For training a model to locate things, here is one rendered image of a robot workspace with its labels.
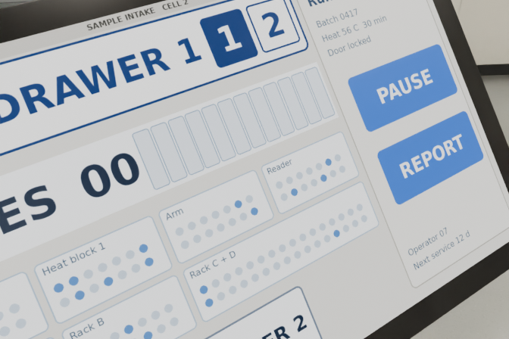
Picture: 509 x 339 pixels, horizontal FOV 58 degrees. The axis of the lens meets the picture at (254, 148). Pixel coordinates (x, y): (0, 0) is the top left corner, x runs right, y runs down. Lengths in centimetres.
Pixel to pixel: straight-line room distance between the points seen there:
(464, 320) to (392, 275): 123
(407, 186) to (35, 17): 28
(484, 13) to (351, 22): 215
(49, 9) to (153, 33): 6
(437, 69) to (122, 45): 25
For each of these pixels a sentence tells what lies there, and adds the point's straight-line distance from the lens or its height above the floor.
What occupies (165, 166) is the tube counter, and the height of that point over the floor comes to 111.
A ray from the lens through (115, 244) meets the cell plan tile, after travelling 29.
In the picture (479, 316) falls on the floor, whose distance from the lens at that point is 161.
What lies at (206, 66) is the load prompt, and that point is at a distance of 31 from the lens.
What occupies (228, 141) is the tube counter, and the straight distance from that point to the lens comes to 31.
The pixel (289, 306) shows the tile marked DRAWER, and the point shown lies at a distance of 33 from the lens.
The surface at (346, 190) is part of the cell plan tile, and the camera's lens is 34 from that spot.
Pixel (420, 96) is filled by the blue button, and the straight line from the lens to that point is 39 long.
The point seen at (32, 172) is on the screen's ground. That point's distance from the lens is 29.
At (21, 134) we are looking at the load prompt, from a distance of 29.
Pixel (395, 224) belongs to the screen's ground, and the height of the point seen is 102.
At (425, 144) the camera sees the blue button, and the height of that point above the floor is 106.
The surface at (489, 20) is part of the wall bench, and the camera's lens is 254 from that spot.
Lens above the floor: 129
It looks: 38 degrees down
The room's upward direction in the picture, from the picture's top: 5 degrees counter-clockwise
